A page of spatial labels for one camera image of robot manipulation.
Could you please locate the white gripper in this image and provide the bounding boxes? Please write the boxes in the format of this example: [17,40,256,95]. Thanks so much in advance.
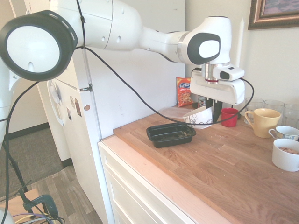
[191,70,246,124]

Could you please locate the white bowl with swirl pattern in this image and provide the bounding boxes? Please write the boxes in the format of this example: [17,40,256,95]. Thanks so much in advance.
[182,106,215,130]

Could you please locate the black plastic food box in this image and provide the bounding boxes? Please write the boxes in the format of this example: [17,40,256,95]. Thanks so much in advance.
[146,123,197,149]

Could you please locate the brown cereal flakes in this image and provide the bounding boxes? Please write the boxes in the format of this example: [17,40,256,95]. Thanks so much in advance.
[278,146,299,155]

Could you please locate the red mug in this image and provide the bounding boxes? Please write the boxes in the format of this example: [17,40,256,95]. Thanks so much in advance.
[221,107,240,128]

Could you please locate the orange snack bag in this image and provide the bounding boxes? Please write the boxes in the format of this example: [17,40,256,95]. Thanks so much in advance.
[175,77,193,107]

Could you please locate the clear drinking glass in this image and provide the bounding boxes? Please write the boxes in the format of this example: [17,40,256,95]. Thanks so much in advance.
[244,97,264,126]
[281,104,299,130]
[263,99,285,114]

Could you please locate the clear plastic lid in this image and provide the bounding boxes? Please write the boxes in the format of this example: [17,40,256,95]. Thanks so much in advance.
[158,105,195,119]

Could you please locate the yellow mug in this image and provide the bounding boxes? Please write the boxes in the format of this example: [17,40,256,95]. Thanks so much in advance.
[244,108,282,138]

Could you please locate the tall white taper candle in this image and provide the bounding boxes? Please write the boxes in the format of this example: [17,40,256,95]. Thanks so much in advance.
[237,18,245,68]

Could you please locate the white refrigerator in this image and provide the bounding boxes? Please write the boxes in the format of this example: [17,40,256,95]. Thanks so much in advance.
[10,0,187,224]

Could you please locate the large wooden butcher board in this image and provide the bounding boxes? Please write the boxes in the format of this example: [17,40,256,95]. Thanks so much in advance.
[113,106,299,224]

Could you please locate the small white patterned cup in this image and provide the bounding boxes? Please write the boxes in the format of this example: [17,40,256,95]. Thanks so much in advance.
[268,125,299,142]

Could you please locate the large white mug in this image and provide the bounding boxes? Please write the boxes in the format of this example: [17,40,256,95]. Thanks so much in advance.
[271,138,299,173]

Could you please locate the brown framed picture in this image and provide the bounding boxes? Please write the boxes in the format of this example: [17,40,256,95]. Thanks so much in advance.
[247,0,299,30]

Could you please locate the white drawer cabinet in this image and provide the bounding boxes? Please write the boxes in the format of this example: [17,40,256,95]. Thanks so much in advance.
[98,136,198,224]

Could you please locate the oval dark red magnet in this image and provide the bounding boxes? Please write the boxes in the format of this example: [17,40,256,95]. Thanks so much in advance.
[74,98,82,116]

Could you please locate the green screw clamp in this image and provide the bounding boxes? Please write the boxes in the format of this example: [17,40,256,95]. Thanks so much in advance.
[22,194,59,220]

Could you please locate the light wooden robot table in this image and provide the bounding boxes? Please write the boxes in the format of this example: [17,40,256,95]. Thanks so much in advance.
[0,188,49,217]

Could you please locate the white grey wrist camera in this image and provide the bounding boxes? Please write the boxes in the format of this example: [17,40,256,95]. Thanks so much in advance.
[214,66,245,82]

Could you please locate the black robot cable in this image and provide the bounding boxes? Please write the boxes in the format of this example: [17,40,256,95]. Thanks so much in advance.
[0,0,255,224]

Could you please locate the white refrigerator door handle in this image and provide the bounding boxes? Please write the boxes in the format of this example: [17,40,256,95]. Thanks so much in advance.
[46,79,65,127]

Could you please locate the black camera stand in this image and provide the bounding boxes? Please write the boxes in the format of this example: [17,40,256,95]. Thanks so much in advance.
[0,137,32,210]

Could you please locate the purple cable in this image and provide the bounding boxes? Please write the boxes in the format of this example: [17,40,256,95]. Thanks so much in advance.
[11,211,46,218]

